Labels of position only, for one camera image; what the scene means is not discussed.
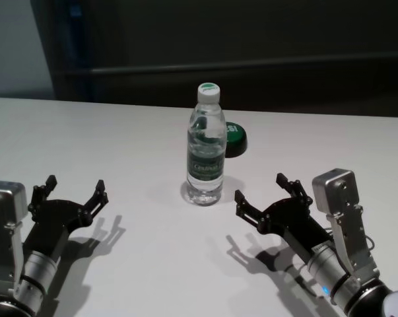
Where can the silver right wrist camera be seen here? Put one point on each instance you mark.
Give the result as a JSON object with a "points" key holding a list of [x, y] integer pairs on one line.
{"points": [[337, 191]]}

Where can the grey horizontal rail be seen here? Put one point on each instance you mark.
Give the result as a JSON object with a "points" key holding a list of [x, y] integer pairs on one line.
{"points": [[251, 67]]}

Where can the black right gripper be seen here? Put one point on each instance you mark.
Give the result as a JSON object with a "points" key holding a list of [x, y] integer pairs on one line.
{"points": [[294, 224]]}

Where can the dark grey partition panel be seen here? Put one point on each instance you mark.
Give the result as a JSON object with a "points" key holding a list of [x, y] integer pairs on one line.
{"points": [[251, 33]]}

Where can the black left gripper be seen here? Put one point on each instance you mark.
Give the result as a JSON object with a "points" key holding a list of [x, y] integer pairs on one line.
{"points": [[53, 221]]}

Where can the clear plastic water bottle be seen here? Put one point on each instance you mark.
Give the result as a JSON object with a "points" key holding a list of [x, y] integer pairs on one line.
{"points": [[207, 155]]}

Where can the green YES push button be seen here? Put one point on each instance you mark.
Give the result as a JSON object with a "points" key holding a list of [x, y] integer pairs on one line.
{"points": [[236, 142]]}

